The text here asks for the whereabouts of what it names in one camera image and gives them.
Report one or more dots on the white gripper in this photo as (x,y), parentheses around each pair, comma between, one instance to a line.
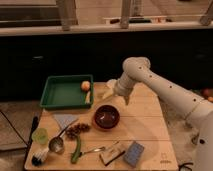
(123,87)

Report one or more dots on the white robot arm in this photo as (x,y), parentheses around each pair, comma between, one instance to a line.
(196,110)

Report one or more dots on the dark red bowl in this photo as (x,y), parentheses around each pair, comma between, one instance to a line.
(106,117)

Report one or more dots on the pale stick in tray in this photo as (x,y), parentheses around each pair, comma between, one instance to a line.
(87,98)

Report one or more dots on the orange round fruit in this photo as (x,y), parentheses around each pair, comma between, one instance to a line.
(85,86)

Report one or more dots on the metal spoon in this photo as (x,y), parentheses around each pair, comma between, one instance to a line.
(93,150)

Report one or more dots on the green plastic tray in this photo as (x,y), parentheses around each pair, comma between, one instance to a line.
(64,92)

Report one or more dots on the blue grey cloth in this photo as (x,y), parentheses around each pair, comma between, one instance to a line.
(63,120)

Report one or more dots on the blue sponge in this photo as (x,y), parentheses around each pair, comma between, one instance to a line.
(133,154)

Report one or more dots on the metal ladle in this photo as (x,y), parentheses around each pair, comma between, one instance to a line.
(56,144)

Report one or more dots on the green plastic cup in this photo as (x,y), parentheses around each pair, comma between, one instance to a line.
(40,136)

